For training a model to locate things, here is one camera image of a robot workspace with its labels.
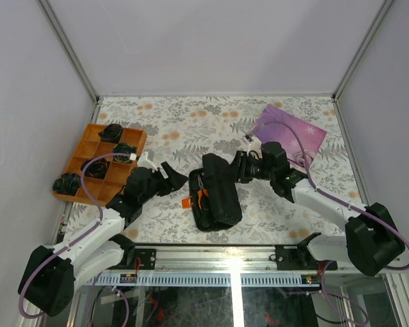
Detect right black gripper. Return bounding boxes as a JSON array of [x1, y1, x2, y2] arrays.
[[217, 151, 275, 185]]

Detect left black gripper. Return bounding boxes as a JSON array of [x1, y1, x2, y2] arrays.
[[141, 162, 190, 206]]

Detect orange handled pliers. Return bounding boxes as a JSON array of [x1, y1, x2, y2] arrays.
[[197, 173, 209, 209]]

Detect black plastic tool case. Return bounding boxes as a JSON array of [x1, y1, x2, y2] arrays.
[[182, 153, 242, 232]]

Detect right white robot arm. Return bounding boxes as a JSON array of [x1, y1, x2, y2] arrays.
[[230, 142, 405, 277]]

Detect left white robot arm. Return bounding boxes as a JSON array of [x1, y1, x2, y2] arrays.
[[18, 162, 188, 319]]

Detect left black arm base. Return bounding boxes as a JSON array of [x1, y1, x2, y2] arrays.
[[117, 248, 157, 271]]

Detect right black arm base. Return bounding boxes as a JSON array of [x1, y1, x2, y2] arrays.
[[274, 232, 328, 272]]

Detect dark rolled band middle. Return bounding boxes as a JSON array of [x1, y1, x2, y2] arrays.
[[112, 143, 137, 164]]

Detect dark rolled band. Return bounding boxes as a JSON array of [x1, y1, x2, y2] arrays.
[[112, 143, 137, 164], [85, 158, 110, 179], [98, 123, 123, 144]]

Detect orange compartment tray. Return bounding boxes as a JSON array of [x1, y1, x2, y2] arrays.
[[53, 123, 147, 206]]

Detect purple printed pouch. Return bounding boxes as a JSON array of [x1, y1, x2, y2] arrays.
[[248, 105, 327, 168]]

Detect dark rolled band lower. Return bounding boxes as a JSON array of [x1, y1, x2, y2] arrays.
[[85, 158, 110, 179]]

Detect dark rolled band top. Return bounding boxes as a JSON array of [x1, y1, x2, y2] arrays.
[[98, 123, 123, 144]]

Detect dark rolled band outside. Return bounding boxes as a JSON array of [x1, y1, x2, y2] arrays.
[[52, 172, 81, 196]]

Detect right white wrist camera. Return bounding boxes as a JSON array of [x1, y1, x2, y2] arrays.
[[243, 134, 262, 153]]

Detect aluminium front rail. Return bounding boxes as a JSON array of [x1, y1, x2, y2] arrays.
[[71, 244, 362, 287]]

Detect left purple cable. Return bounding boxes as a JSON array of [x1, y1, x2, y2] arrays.
[[17, 153, 137, 327]]

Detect purple cable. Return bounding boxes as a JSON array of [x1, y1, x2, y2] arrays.
[[17, 153, 137, 327], [243, 121, 409, 324]]

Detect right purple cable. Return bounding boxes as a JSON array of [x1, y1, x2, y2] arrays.
[[243, 121, 409, 324]]

